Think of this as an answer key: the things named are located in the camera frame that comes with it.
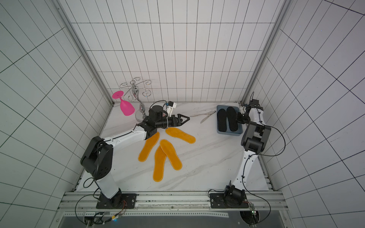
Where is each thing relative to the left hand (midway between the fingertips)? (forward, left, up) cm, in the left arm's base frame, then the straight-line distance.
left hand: (185, 121), depth 81 cm
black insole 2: (+14, -37, -20) cm, 44 cm away
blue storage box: (+15, -33, -20) cm, 41 cm away
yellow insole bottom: (-14, +16, -20) cm, 29 cm away
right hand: (+17, -37, -17) cm, 44 cm away
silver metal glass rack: (+20, +34, -17) cm, 43 cm away
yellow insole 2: (+4, +4, -21) cm, 22 cm away
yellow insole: (-4, +23, -20) cm, 31 cm away
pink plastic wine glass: (+14, +40, -5) cm, 42 cm away
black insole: (+17, -29, -20) cm, 39 cm away
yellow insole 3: (-10, +9, -20) cm, 25 cm away
